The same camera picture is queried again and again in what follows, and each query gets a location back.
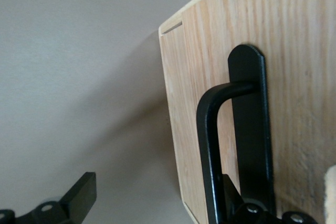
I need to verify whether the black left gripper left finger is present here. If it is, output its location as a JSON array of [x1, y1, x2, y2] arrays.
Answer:
[[0, 172, 97, 224]]

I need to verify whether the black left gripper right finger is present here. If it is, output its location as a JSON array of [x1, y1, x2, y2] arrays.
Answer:
[[222, 174, 320, 224]]

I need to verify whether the black metal drawer handle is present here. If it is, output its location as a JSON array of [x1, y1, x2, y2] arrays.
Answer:
[[196, 44, 277, 224]]

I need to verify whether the wooden drawer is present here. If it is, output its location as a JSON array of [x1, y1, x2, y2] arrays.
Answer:
[[182, 0, 336, 224]]

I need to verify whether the wooden drawer cabinet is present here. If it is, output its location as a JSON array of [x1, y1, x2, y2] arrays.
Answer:
[[159, 0, 242, 224]]

